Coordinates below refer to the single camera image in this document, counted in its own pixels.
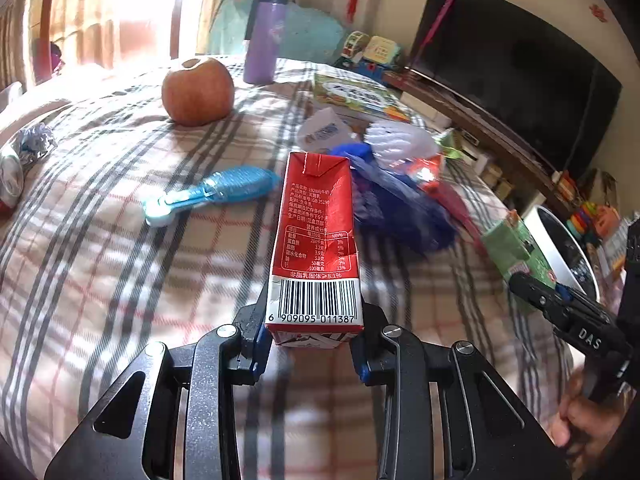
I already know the red white can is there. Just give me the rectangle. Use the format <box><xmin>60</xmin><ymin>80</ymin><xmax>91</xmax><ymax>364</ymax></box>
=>
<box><xmin>0</xmin><ymin>148</ymin><xmax>24</xmax><ymax>214</ymax></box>

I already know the pink stick leaning on television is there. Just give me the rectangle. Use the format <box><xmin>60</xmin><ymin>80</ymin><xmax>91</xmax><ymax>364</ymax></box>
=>
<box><xmin>408</xmin><ymin>0</ymin><xmax>454</xmax><ymax>70</ymax></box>

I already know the silver foil wrapper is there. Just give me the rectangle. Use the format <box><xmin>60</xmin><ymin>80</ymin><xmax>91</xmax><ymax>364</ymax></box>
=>
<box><xmin>16</xmin><ymin>122</ymin><xmax>56</xmax><ymax>171</ymax></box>

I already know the colourful children's book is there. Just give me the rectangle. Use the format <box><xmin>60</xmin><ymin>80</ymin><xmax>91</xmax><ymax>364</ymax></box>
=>
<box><xmin>312</xmin><ymin>74</ymin><xmax>411</xmax><ymax>122</ymax></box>

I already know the toy cash register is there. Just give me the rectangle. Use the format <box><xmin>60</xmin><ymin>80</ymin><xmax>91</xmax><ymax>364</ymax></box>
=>
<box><xmin>335</xmin><ymin>30</ymin><xmax>402</xmax><ymax>82</ymax></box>

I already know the red milk carton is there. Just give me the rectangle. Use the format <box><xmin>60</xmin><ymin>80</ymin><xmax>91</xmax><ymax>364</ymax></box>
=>
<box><xmin>265</xmin><ymin>152</ymin><xmax>363</xmax><ymax>349</ymax></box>

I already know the person's right hand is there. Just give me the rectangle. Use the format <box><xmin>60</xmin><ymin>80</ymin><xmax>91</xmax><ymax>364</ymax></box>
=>
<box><xmin>548</xmin><ymin>367</ymin><xmax>628</xmax><ymax>478</ymax></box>

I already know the red apple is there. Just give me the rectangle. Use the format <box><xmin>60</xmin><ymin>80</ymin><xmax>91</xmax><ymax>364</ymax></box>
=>
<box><xmin>162</xmin><ymin>58</ymin><xmax>235</xmax><ymax>127</ymax></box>

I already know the blue plastic wrapper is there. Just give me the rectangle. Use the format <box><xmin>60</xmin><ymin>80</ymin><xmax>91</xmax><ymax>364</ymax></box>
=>
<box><xmin>330</xmin><ymin>142</ymin><xmax>457</xmax><ymax>255</ymax></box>

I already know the rainbow stacking ring toy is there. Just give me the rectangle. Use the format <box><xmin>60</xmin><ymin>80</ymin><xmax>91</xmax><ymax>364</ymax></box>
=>
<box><xmin>566</xmin><ymin>200</ymin><xmax>598</xmax><ymax>240</ymax></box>

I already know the green crumpled candy wrapper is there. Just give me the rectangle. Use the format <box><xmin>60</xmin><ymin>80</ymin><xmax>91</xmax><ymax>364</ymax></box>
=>
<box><xmin>433</xmin><ymin>128</ymin><xmax>474</xmax><ymax>164</ymax></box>

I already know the red snack bag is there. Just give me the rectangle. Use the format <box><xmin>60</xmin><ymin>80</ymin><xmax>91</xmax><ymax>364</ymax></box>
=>
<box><xmin>407</xmin><ymin>154</ymin><xmax>487</xmax><ymax>256</ymax></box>

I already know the green cardboard box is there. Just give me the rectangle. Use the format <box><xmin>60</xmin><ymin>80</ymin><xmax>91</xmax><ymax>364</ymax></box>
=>
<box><xmin>480</xmin><ymin>210</ymin><xmax>556</xmax><ymax>288</ymax></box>

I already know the white trash bin black liner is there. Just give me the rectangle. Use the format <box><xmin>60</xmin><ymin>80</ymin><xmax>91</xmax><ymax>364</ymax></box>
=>
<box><xmin>523</xmin><ymin>205</ymin><xmax>600</xmax><ymax>301</ymax></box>

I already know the blue plastic item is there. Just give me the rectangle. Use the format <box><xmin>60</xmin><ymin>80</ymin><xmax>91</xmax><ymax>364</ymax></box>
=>
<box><xmin>142</xmin><ymin>166</ymin><xmax>281</xmax><ymax>228</ymax></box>

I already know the plaid checkered tablecloth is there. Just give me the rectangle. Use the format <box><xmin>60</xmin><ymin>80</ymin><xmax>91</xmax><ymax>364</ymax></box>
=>
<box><xmin>1</xmin><ymin>56</ymin><xmax>573</xmax><ymax>476</ymax></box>

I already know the white plastic cup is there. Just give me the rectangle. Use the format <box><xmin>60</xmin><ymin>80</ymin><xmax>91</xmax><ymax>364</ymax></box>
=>
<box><xmin>296</xmin><ymin>107</ymin><xmax>358</xmax><ymax>153</ymax></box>

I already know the purple water bottle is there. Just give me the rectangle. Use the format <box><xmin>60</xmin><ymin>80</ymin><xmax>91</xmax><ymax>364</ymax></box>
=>
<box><xmin>244</xmin><ymin>0</ymin><xmax>290</xmax><ymax>84</ymax></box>

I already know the black flat screen television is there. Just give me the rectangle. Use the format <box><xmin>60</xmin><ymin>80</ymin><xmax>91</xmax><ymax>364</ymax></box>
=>
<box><xmin>409</xmin><ymin>0</ymin><xmax>622</xmax><ymax>179</ymax></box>

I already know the teal cloth covered furniture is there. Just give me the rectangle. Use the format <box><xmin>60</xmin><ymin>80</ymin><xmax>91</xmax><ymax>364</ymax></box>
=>
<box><xmin>207</xmin><ymin>0</ymin><xmax>349</xmax><ymax>65</ymax></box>

